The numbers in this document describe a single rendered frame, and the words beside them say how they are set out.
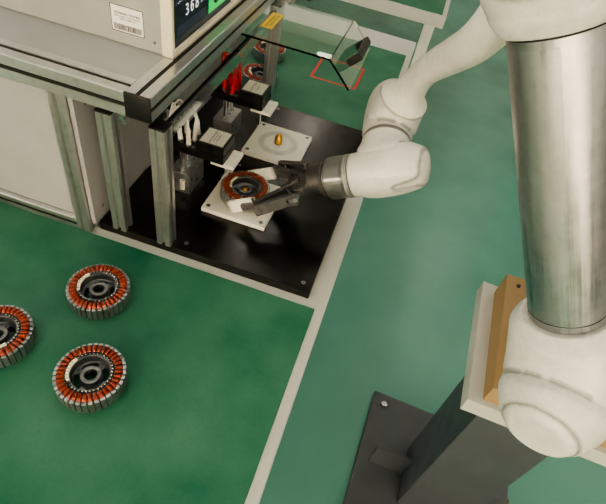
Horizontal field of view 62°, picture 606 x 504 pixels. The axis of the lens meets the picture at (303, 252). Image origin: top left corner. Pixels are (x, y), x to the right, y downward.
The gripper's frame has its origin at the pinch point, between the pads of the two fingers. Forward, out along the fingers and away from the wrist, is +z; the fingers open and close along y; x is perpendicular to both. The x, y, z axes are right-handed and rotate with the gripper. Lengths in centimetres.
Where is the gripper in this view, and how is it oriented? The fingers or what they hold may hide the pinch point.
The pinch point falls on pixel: (246, 190)
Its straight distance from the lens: 116.6
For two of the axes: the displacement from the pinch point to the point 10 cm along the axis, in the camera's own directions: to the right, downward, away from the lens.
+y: 2.8, -6.7, 6.9
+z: -9.0, 0.6, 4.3
